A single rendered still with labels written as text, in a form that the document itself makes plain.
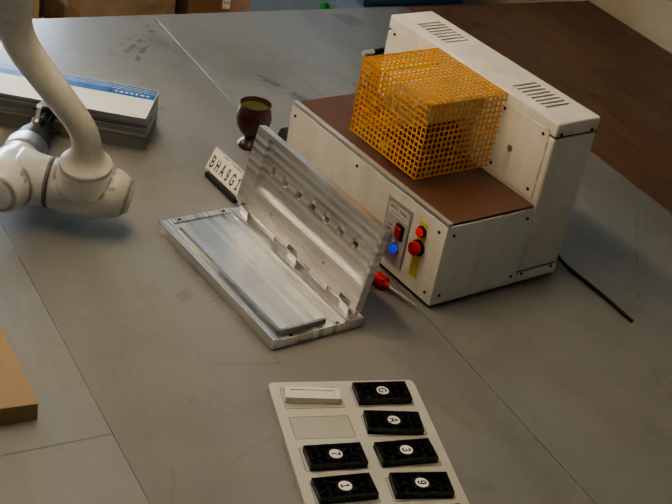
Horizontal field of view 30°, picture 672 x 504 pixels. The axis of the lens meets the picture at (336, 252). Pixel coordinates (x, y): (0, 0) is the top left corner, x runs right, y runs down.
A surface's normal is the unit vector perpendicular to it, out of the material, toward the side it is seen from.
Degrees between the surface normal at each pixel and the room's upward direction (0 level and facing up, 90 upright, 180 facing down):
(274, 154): 79
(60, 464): 0
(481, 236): 90
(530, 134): 90
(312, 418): 0
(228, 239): 0
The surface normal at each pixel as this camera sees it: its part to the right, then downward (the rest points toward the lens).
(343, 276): -0.76, 0.02
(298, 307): 0.17, -0.84
